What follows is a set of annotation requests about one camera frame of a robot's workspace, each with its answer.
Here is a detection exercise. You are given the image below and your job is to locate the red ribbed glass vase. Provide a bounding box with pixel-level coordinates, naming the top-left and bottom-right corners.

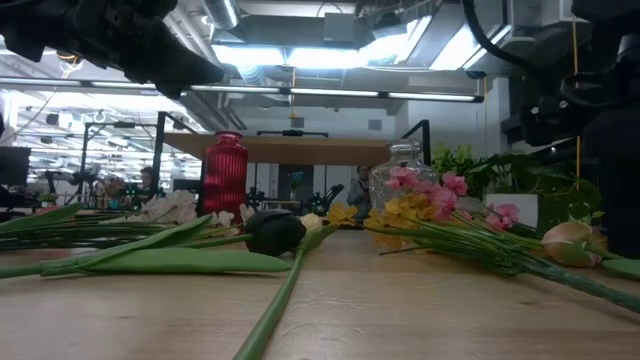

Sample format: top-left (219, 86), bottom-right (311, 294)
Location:
top-left (201, 130), bottom-right (250, 224)

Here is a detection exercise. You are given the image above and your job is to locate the yellow artificial flower bunch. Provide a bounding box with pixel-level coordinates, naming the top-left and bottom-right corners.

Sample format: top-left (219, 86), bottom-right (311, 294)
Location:
top-left (327, 192), bottom-right (640, 315)

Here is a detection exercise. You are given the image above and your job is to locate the long LED light bar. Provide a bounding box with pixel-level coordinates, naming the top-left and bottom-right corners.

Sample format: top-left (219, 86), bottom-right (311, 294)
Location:
top-left (0, 77), bottom-right (485, 104)

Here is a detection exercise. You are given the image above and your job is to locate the clear cut-glass vase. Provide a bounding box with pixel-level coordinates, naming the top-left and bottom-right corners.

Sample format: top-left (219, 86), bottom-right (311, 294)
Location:
top-left (368, 139), bottom-right (441, 214)

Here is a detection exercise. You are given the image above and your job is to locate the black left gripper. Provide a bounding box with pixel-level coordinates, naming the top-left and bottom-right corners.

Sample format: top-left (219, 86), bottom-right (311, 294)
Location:
top-left (44, 0), bottom-right (226, 100)

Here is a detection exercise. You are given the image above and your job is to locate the black artificial tulip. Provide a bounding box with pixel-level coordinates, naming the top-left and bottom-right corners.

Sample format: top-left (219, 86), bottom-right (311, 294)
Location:
top-left (0, 208), bottom-right (308, 280)

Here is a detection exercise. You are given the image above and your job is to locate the pink artificial flower bunch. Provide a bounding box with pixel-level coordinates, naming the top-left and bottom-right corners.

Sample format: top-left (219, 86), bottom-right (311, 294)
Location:
top-left (383, 166), bottom-right (546, 251)

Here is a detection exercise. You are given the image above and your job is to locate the pink artificial tulip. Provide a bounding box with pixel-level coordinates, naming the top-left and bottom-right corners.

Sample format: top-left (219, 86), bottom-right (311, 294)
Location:
top-left (541, 221), bottom-right (640, 281)

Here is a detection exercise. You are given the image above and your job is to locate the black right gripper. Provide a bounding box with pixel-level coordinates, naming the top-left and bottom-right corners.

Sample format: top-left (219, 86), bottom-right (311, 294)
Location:
top-left (518, 69), bottom-right (609, 149)

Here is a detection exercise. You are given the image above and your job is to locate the person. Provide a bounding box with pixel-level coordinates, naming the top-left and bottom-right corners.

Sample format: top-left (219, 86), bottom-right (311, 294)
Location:
top-left (133, 166), bottom-right (157, 201)
top-left (346, 165), bottom-right (374, 221)

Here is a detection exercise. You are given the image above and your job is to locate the white artificial flower bunch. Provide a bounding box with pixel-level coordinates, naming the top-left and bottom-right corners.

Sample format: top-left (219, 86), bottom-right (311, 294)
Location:
top-left (0, 188), bottom-right (257, 251)

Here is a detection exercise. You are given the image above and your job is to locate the light green fern white pot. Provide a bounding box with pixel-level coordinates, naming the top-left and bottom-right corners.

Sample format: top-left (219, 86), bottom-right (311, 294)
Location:
top-left (432, 143), bottom-right (481, 199)

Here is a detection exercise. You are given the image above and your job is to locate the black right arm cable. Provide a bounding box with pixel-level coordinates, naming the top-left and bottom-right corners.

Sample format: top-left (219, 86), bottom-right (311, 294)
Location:
top-left (460, 0), bottom-right (554, 76)

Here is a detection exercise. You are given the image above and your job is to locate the wooden shelf with black legs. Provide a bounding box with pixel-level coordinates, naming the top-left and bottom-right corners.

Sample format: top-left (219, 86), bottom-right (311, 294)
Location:
top-left (151, 110), bottom-right (434, 211)

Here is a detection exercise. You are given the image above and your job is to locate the dark broadleaf plant white pot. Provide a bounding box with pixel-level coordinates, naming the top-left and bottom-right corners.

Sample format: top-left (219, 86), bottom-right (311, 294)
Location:
top-left (469, 152), bottom-right (606, 231)

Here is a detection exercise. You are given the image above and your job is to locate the black computer monitor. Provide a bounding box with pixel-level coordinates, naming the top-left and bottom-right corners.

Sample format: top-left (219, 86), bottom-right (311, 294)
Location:
top-left (0, 146), bottom-right (32, 187)

